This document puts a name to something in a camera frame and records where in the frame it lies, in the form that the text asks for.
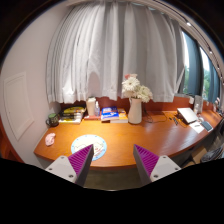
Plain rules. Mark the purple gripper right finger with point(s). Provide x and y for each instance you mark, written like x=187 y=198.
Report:
x=152 y=167

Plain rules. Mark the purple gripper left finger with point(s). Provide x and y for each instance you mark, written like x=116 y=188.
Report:
x=75 y=167

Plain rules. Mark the pink computer mouse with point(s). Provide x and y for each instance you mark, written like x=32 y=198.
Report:
x=50 y=138

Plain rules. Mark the round white mouse pad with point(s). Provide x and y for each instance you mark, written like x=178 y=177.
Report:
x=98 y=143

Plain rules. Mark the stack of yellow books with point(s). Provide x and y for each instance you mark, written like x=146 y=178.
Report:
x=72 y=115

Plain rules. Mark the white ceramic vase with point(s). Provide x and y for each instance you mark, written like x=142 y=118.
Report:
x=135 y=111

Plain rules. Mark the yellow book under stack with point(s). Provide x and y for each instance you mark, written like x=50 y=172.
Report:
x=123 y=118

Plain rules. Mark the dark green mug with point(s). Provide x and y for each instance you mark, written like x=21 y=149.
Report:
x=52 y=120

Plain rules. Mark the clear plastic bottle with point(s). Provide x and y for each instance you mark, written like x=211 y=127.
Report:
x=97 y=109

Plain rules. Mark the blue and white book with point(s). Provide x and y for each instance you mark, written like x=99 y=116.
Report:
x=109 y=113

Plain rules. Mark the white paper notebook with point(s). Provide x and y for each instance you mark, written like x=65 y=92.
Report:
x=197 y=127

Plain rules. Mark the silver laptop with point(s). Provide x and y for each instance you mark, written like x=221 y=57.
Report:
x=188 y=114

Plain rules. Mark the smartphone on desk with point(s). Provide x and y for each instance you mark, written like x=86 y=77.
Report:
x=207 y=126

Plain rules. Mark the white flower bouquet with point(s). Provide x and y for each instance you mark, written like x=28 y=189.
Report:
x=131 y=88

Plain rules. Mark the white curtain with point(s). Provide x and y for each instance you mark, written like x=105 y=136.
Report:
x=97 y=44

